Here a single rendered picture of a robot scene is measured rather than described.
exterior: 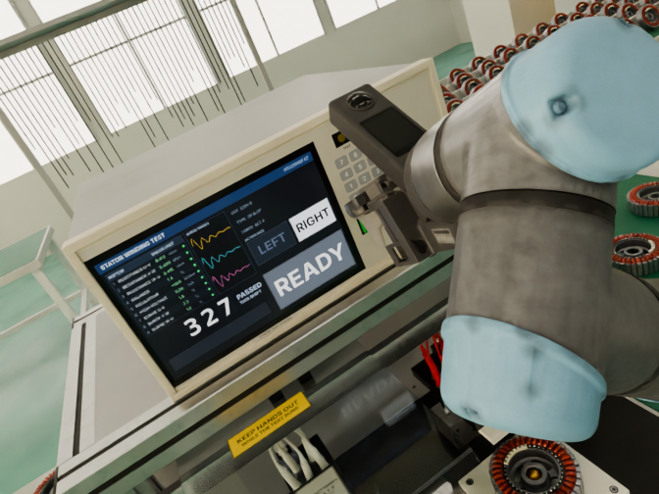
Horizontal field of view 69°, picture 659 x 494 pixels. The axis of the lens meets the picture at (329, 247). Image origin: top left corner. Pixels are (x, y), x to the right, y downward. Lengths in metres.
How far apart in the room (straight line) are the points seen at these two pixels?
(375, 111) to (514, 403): 0.28
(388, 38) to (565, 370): 7.76
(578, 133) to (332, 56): 7.28
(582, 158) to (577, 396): 0.10
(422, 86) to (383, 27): 7.32
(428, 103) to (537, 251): 0.39
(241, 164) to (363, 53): 7.23
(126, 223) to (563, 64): 0.39
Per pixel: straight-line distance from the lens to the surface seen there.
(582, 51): 0.24
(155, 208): 0.49
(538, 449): 0.76
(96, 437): 0.62
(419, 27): 8.25
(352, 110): 0.43
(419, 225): 0.42
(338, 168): 0.54
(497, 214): 0.24
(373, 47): 7.79
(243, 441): 0.55
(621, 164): 0.24
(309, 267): 0.55
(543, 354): 0.23
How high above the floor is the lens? 1.42
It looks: 26 degrees down
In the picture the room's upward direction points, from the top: 24 degrees counter-clockwise
